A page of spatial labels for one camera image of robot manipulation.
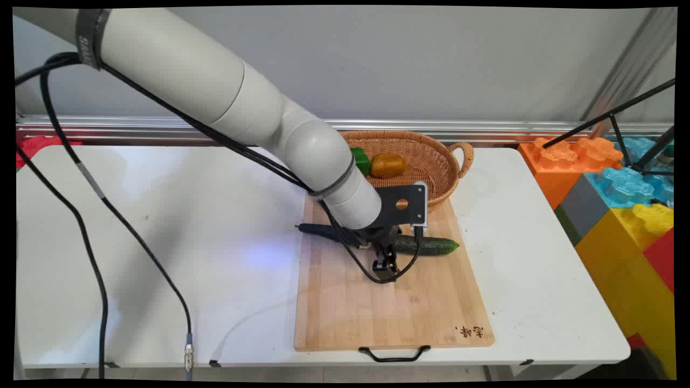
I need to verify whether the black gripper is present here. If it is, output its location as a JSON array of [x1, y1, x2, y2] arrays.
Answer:
[[353, 225, 403, 282]]

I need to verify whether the orange yellow fruit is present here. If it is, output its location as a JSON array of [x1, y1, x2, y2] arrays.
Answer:
[[370, 153, 407, 179]]

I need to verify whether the long dark green cucumber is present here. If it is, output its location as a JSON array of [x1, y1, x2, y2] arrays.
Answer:
[[295, 223, 460, 257]]

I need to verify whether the green bell pepper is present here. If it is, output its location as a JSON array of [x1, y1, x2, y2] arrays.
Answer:
[[350, 147, 371, 177]]

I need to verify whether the woven wicker basket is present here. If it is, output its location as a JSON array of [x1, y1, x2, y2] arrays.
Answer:
[[340, 130, 475, 212]]

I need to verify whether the orange giant building block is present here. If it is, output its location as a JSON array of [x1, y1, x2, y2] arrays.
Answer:
[[519, 136, 624, 211]]

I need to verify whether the grey giant building block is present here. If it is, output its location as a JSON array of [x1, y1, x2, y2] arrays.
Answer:
[[554, 172, 611, 246]]

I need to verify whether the yellow giant building block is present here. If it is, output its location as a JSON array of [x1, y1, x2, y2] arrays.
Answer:
[[574, 203, 677, 379]]

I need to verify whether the light blue giant building block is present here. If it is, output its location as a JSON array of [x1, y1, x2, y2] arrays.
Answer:
[[585, 166, 674, 209], [615, 137, 657, 168]]

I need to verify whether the black tripod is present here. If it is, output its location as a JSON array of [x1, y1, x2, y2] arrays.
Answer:
[[542, 78, 676, 177]]

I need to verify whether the red giant building block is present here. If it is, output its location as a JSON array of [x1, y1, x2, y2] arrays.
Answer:
[[641, 228, 675, 294]]

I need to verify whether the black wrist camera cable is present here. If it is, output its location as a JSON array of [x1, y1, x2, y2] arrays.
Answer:
[[100, 62, 426, 285]]

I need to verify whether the bamboo cutting board black handle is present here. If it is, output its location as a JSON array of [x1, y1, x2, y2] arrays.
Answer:
[[294, 193, 495, 363]]

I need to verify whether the black wrist camera mount plate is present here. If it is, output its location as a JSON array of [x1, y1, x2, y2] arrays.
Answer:
[[372, 182, 430, 230]]

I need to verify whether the thin black cable metal connector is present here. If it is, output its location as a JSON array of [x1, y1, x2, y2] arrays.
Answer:
[[39, 67, 195, 380]]

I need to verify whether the aluminium wall rail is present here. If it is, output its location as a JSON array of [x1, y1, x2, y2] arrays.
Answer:
[[16, 114, 674, 146]]

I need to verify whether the thick black cable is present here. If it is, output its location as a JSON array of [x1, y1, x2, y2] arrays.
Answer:
[[15, 52, 108, 379]]

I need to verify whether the aluminium diagonal profile post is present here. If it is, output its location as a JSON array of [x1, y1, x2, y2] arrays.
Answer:
[[579, 8, 678, 138]]

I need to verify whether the black velcro arm strap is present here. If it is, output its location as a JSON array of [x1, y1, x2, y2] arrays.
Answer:
[[75, 8, 112, 71]]

